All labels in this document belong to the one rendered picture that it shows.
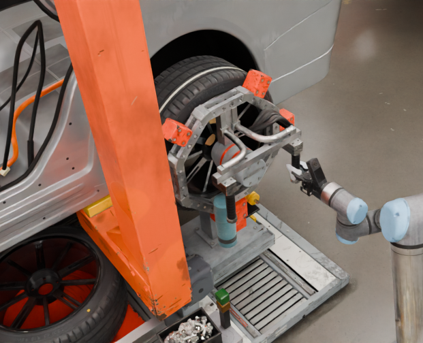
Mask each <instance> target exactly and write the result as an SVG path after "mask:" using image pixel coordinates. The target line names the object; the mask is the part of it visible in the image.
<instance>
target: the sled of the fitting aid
mask: <svg viewBox="0 0 423 343"><path fill-rule="evenodd" d="M250 218H251V219H253V220H254V221H255V222H256V223H257V224H258V225H259V226H261V227H262V228H263V230H264V234H263V235H261V236H260V237H258V238H257V239H255V240H254V241H252V242H251V243H249V244H247V245H246V246H245V247H243V248H241V249H240V250H238V251H237V252H235V253H234V254H233V255H231V256H229V257H228V258H227V259H225V260H223V261H222V262H220V263H219V264H217V265H216V266H214V267H212V272H213V276H214V279H213V281H214V285H215V284H216V283H218V282H219V281H220V280H222V279H224V278H225V277H226V276H228V275H230V274H231V273H232V272H234V271H236V270H237V269H238V268H240V267H242V266H243V265H244V264H246V263H247V262H249V261H250V260H252V259H253V258H255V257H256V256H258V255H259V254H261V253H262V252H264V251H265V250H267V249H268V248H270V247H271V246H273V245H274V244H275V234H274V233H273V232H272V231H271V230H269V229H268V228H267V227H265V226H264V225H263V224H262V223H261V222H259V220H257V219H256V217H255V216H254V215H251V216H250Z"/></svg>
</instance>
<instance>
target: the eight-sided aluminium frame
mask: <svg viewBox="0 0 423 343"><path fill-rule="evenodd" d="M246 101H247V102H249V103H251V104H252V105H254V106H256V107H258V108H260V109H261V110H263V109H265V108H272V109H273V110H275V111H277V112H278V113H280V112H279V108H278V107H277V106H276V105H274V104H272V103H271V102H269V101H267V100H265V99H263V98H261V97H257V96H254V93H252V92H251V91H249V90H248V89H246V88H245V87H242V86H238V87H236V88H234V89H232V90H230V91H228V92H226V93H224V94H222V95H220V96H218V97H216V98H214V99H212V100H210V101H207V102H206V103H203V104H202V105H201V104H200V105H199V106H198V107H196V108H195V109H194V110H193V112H192V113H191V116H190V117H189V119H188V121H187V123H186V124H185V126H186V127H188V128H189V129H190V130H192V131H193V133H192V135H191V137H190V138H189V141H188V142H187V144H186V146H185V147H182V146H179V145H177V144H174V145H173V147H172V149H171V151H169V154H168V163H169V167H170V174H171V179H172V186H173V189H174V197H175V200H176V201H177V202H179V204H180V205H182V206H184V207H186V208H192V209H195V210H200V211H203V212H208V213H211V214H214V204H213V199H214V197H213V198H211V199H207V198H203V197H199V196H196V195H192V194H189V193H188V188H187V180H186V175H185V167H184V163H185V161H186V159H187V157H188V156H189V153H190V152H191V150H192V148H193V147H194V145H195V143H196V142H197V140H198V138H199V136H200V135H201V133H202V131H203V130H204V128H205V126H206V124H207V122H208V121H210V120H212V119H213V118H215V117H217V116H219V115H220V114H222V113H224V112H227V111H229V110H231V109H232V108H233V107H235V106H238V105H240V104H242V103H244V102H246ZM278 132H279V125H278V124H277V123H274V124H273V125H271V126H269V127H266V128H265V129H264V136H269V135H274V134H276V133H278ZM278 151H279V149H278V150H276V151H274V152H273V153H271V154H269V155H268V156H266V157H264V158H263V159H262V160H264V162H265V164H266V170H265V172H264V174H265V173H266V171H267V169H268V168H269V166H270V164H271V163H272V161H273V159H274V158H275V156H276V155H277V154H278ZM261 179H262V178H261ZM259 183H260V181H259V182H258V183H257V184H254V185H253V186H244V185H243V184H241V183H240V182H238V183H237V184H236V185H237V186H236V188H237V190H236V191H235V192H234V195H235V202H237V201H238V200H240V199H242V198H243V197H245V196H247V195H248V194H251V193H252V192H254V190H255V189H256V188H257V187H258V184H259Z"/></svg>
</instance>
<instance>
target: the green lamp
mask: <svg viewBox="0 0 423 343"><path fill-rule="evenodd" d="M215 298H216V300H217V301H218V302H219V303H220V304H221V305H223V304H225V303H226V302H228V301H229V300H230V294H229V293H228V292H227V291H226V290H225V289H224V288H222V289H220V290H219V291H217V292H216V293H215Z"/></svg>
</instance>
